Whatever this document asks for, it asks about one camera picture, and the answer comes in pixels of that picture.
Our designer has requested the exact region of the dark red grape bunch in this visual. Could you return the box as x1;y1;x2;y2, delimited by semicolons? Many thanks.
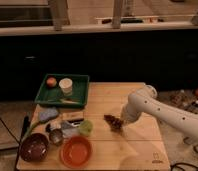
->
104;115;123;131

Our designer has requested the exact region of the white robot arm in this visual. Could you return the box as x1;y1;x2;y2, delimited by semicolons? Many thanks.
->
121;85;198;142

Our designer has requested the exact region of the wooden block with dark strip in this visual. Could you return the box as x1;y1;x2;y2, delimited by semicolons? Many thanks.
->
62;111;84;121

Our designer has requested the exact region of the crumpled silver blue wrapper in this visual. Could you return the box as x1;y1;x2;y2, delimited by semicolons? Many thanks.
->
61;121;79;138

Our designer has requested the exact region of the orange bowl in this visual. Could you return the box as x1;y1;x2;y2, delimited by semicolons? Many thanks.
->
59;136;92;169

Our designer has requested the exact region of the white paper cup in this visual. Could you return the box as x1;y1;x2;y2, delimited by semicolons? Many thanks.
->
59;78;73;96

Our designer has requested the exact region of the small metal cup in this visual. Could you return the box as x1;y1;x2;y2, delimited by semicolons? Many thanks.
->
49;129;63;145

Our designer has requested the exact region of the blue grey cloth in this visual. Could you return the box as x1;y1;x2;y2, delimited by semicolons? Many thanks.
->
38;108;59;123

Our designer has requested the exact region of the green plastic tray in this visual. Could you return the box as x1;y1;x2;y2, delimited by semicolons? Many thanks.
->
35;73;89;108

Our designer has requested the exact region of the orange fruit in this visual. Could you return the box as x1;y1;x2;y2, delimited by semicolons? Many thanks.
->
46;77;57;88

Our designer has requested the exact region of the dark purple bowl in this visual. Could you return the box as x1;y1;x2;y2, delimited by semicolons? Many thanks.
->
19;133;49;162

